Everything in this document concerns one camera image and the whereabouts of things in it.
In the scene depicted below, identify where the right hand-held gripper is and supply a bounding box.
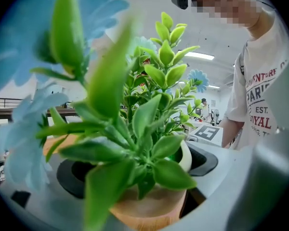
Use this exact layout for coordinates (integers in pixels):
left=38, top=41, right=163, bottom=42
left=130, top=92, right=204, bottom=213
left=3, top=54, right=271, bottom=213
left=187, top=125, right=224, bottom=148

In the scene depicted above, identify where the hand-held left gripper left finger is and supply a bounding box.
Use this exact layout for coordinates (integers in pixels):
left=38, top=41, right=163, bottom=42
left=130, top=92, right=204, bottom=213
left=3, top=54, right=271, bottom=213
left=0, top=156, right=118, bottom=231

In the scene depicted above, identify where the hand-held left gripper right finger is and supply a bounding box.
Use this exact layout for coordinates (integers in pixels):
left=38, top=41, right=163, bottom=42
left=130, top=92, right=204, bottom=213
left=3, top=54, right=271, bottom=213
left=158, top=55, right=289, bottom=231

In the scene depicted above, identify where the potted plant with pale flowers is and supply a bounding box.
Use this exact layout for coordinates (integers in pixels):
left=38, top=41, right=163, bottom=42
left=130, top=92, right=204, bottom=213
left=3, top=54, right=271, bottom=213
left=0, top=0, right=210, bottom=231

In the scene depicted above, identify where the person's right forearm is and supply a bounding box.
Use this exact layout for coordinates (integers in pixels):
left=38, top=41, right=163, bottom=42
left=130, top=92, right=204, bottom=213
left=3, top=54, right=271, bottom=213
left=218, top=118, right=245, bottom=149

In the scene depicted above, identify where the person in white t-shirt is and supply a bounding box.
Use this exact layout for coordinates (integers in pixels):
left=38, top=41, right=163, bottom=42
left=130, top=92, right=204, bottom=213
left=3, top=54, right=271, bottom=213
left=225, top=13, right=289, bottom=151

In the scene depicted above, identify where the person's head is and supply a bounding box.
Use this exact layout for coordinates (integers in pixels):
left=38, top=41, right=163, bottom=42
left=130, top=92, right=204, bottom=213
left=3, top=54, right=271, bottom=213
left=190, top=0, right=275, bottom=39

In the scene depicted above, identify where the grey harness strap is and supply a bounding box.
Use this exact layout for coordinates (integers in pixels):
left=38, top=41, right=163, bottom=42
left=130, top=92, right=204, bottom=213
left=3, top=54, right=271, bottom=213
left=238, top=51, right=246, bottom=76

